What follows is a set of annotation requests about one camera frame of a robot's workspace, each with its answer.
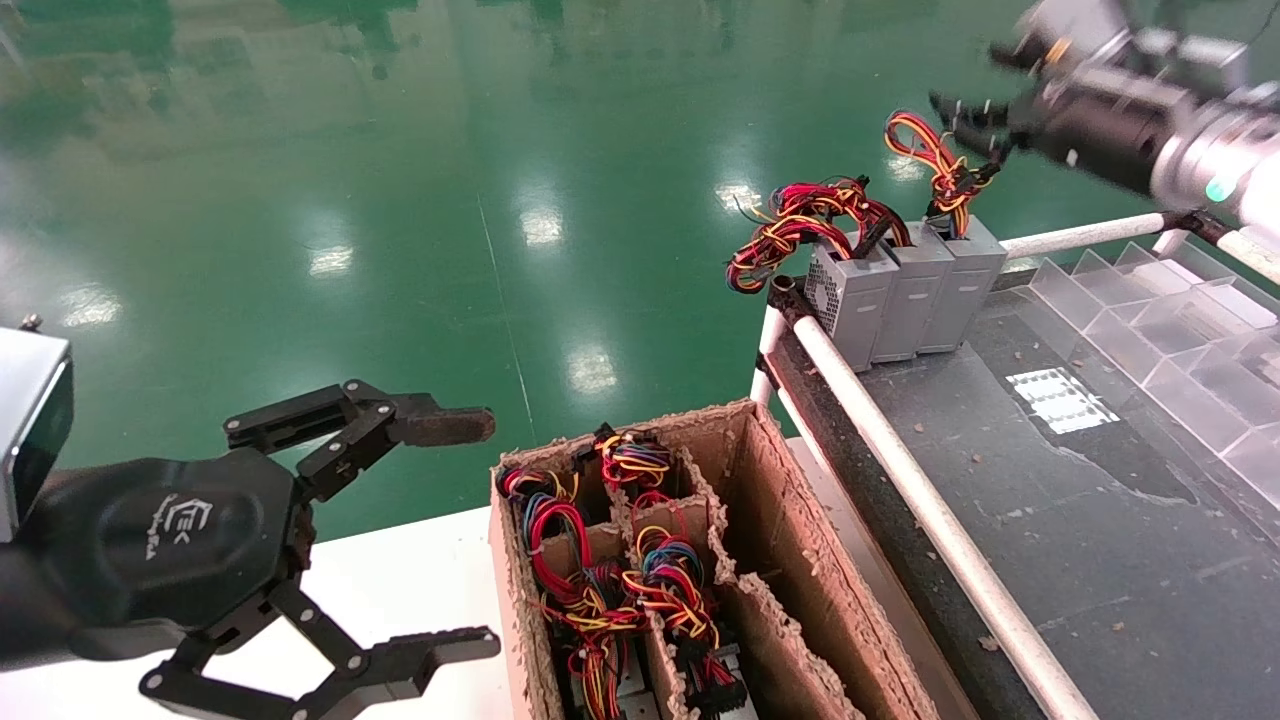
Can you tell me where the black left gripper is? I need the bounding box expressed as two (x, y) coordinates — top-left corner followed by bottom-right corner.
(28, 378), (502, 720)

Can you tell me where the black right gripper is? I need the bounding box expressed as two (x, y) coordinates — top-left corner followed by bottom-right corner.
(928, 38), (1198, 193)

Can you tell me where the grey power supply with wires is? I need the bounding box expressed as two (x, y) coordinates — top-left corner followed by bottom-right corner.
(590, 425), (674, 493)
(865, 195), (958, 364)
(670, 635), (753, 720)
(622, 490), (723, 643)
(884, 108), (1010, 354)
(725, 176), (901, 373)
(535, 560), (651, 720)

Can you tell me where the black pipe joint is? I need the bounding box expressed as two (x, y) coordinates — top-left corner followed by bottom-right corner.
(767, 276), (817, 324)
(1158, 205), (1237, 248)

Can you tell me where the clear acrylic divider tray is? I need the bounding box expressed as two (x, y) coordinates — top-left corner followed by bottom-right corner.
(1028, 238), (1280, 546)

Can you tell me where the brown cardboard divider box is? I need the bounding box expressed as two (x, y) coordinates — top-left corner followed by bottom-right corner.
(488, 398), (943, 720)

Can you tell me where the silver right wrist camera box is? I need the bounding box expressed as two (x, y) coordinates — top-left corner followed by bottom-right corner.
(1012, 0), (1253, 96)

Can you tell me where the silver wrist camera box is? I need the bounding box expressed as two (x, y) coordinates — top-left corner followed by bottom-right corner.
(1012, 0), (1253, 96)
(0, 315), (74, 543)

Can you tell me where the colourful wire bundle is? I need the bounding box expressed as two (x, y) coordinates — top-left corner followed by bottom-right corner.
(498, 462), (596, 601)

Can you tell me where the short white pipe post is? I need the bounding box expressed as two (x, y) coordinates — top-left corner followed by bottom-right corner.
(750, 300), (793, 407)

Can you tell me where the long white pipe rail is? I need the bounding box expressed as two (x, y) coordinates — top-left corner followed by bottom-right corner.
(770, 282), (1103, 720)

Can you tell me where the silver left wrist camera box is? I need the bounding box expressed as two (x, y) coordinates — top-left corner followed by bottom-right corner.
(0, 315), (74, 543)

